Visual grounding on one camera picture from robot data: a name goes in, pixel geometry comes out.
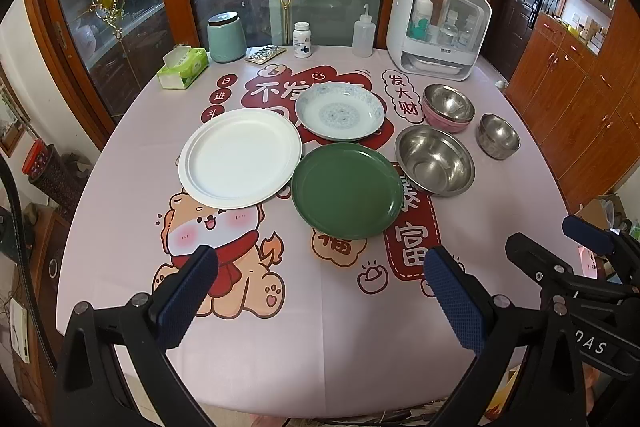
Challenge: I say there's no small steel bowl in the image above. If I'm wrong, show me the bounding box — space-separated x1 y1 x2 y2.
475 113 521 160

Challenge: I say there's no large steel bowl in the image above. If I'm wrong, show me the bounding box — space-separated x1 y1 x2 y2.
395 124 475 197

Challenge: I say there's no pink steel bowl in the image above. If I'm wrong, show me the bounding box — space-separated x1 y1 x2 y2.
422 83 475 134

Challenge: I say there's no green plate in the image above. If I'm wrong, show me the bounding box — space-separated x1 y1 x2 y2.
291 143 404 239

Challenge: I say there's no white paper plate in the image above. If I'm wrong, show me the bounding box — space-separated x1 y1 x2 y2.
178 108 303 210

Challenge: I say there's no blue patterned ceramic plate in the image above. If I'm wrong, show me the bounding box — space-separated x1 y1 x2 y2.
295 81 385 142

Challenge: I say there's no cardboard box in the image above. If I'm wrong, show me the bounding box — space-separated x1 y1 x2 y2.
576 194 627 229

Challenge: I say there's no wooden cabinet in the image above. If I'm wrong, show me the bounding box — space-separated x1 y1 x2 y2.
506 0 639 212

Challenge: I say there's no red crate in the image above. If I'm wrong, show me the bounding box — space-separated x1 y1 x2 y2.
22 140 50 178

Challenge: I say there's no pink printed tablecloth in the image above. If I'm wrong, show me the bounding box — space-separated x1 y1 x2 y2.
56 46 579 417

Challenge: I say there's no white bottle sterilizer cabinet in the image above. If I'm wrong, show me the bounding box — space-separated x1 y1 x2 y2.
386 0 492 81

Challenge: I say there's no clear squeeze bottle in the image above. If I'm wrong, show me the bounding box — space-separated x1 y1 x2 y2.
352 3 376 57

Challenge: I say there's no green tissue pack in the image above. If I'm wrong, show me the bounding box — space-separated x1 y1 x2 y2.
156 44 208 90

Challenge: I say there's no white pill bottle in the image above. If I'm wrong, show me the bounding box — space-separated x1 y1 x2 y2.
292 22 311 58

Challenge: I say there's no patterned coaster tray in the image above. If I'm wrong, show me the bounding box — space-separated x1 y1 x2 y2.
245 44 286 65

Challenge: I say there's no mint green canister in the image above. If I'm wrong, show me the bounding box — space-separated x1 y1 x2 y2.
207 11 246 63

